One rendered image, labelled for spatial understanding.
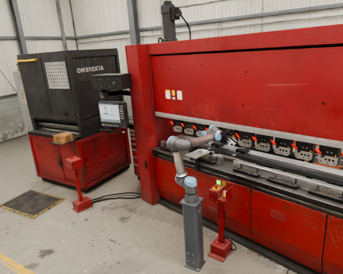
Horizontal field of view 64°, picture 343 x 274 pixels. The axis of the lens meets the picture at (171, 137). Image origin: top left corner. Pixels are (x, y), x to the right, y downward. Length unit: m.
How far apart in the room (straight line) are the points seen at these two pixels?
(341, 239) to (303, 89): 1.31
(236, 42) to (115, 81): 1.63
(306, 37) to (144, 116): 2.16
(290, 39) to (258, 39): 0.29
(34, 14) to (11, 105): 2.88
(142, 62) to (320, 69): 2.11
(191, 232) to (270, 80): 1.64
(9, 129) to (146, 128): 6.18
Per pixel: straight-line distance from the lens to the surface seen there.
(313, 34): 2.57
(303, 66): 2.62
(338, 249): 2.94
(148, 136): 3.87
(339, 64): 2.54
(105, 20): 9.92
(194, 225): 2.85
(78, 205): 4.42
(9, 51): 9.49
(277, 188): 2.88
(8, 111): 9.38
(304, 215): 2.89
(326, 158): 2.71
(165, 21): 3.66
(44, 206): 4.85
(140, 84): 3.70
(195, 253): 3.05
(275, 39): 2.70
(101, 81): 3.88
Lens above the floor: 2.20
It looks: 17 degrees down
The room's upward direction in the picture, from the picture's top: 4 degrees counter-clockwise
